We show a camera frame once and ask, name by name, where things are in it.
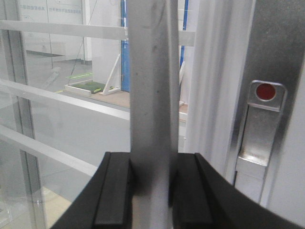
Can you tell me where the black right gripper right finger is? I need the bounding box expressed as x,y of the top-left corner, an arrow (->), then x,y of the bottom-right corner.
172,153 -> 300,229

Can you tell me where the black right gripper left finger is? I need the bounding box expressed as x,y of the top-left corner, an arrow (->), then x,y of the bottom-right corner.
52,152 -> 133,229

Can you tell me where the white framed sliding glass door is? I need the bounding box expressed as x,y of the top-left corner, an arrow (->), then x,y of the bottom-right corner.
0,0 -> 305,229

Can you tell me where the grey curved door handle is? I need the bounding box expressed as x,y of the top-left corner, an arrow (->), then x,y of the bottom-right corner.
127,0 -> 180,229

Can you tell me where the metal door lock latch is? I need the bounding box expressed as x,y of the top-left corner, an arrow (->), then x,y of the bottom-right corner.
234,80 -> 286,203

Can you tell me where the distant green sandbag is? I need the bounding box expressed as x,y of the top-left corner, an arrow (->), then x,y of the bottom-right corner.
72,82 -> 105,94

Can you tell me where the blue door with handle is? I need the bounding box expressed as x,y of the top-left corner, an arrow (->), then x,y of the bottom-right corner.
121,0 -> 189,92

